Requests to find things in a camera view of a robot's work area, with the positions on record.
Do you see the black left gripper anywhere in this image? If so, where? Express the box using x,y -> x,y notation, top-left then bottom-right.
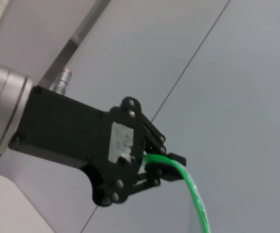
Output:
8,86 -> 147,207

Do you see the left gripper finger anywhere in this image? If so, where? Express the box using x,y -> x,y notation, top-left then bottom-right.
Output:
142,114 -> 187,166
132,162 -> 186,194

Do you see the translucent document bag green zipper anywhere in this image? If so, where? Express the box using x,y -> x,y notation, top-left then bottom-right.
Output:
142,153 -> 213,233

